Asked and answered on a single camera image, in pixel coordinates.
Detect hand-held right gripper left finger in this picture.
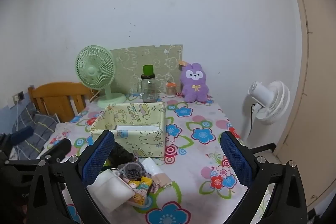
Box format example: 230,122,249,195
26,130,115,224

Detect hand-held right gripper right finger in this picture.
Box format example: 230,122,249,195
220,131,308,224

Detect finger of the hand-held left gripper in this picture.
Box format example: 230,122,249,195
10,126,34,144
39,138,72,163

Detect cartoon print fabric storage box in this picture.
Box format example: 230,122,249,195
90,101,166,159

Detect yellow cartoon pouch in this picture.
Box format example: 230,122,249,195
128,176,154,207

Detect grey striped blanket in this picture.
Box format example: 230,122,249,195
0,102,58,161

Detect black cloth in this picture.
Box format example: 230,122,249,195
105,141,138,168

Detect white folded towel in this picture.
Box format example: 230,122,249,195
87,169,135,212

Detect grey sock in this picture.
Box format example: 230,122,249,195
118,162,145,180

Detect floral tablecloth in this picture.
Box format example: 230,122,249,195
43,93,273,224

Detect wooden chair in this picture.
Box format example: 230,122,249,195
28,81,96,123

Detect white rolled cloth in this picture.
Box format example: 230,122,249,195
139,156,165,178

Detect white standing fan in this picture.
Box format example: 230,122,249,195
240,80,290,143

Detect beige rolled cloth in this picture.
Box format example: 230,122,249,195
152,173,173,188

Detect purple plush bunny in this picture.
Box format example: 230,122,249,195
178,60,210,103

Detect glass jar with green lid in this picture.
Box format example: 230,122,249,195
136,64,159,103

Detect green desk fan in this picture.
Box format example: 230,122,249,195
76,46,127,108

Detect small jar with orange lid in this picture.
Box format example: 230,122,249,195
165,81,176,98

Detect green patterned board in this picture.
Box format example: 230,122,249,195
110,44,183,95

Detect beige door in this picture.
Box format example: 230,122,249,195
273,0,336,210

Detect wall socket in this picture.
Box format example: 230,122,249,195
12,91,25,104

